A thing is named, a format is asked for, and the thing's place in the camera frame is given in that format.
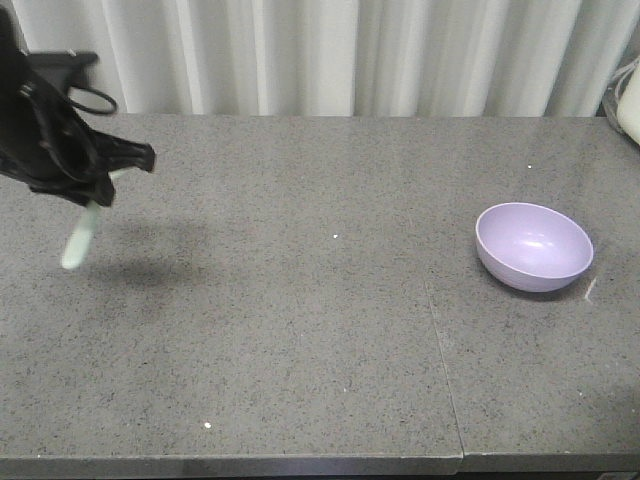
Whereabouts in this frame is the light green plastic spoon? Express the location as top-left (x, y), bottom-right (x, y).
top-left (60, 200), bottom-right (102, 270)

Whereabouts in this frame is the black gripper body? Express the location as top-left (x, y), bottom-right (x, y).
top-left (1, 9), bottom-right (108, 186)

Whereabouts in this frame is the white pleated curtain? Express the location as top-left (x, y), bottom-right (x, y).
top-left (7, 1), bottom-right (639, 117)

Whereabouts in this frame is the white rice cooker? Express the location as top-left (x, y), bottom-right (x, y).
top-left (602, 57), bottom-right (639, 145)

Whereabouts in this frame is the purple plastic bowl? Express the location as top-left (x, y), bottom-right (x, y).
top-left (475, 202), bottom-right (594, 293)

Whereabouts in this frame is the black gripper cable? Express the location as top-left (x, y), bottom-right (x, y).
top-left (67, 85), bottom-right (119, 116)

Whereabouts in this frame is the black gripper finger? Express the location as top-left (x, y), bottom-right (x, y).
top-left (93, 131), bottom-right (156, 172)
top-left (29, 174), bottom-right (115, 207)

